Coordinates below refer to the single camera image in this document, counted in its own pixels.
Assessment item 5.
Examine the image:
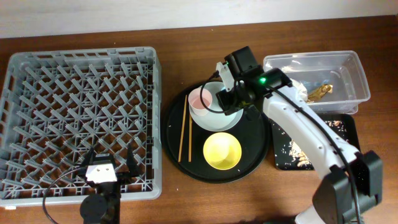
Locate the clear plastic bin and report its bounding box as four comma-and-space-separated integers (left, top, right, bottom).
263, 50, 371, 114

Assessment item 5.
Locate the brown food wrapper scrap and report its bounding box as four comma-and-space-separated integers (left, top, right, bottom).
307, 84, 333, 103

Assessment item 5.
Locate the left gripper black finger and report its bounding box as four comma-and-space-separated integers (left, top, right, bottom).
126, 144, 139, 178
80, 147, 95, 169

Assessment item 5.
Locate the peanut shells and rice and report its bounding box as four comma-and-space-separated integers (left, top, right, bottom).
276, 119, 346, 169

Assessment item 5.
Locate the pale grey round plate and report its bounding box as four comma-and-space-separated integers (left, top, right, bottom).
189, 82, 243, 132

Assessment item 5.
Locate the black rectangular tray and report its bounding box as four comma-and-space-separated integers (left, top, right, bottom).
271, 113, 361, 171

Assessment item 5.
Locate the pink plastic cup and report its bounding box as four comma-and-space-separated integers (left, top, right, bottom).
188, 88, 213, 116

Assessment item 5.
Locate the round black tray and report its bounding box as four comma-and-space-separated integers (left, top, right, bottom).
161, 83, 271, 184

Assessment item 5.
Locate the yellow plastic bowl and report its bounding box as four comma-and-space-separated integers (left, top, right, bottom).
203, 133, 242, 170

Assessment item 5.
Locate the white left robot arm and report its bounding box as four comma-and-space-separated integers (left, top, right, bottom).
78, 146, 141, 223

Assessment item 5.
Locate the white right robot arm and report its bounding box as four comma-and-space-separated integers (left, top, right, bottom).
214, 47, 383, 223

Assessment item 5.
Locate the grey dishwasher rack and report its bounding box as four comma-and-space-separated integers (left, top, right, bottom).
1, 47, 162, 207

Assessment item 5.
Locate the white paper napkin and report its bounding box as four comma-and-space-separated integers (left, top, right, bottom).
291, 78, 308, 101

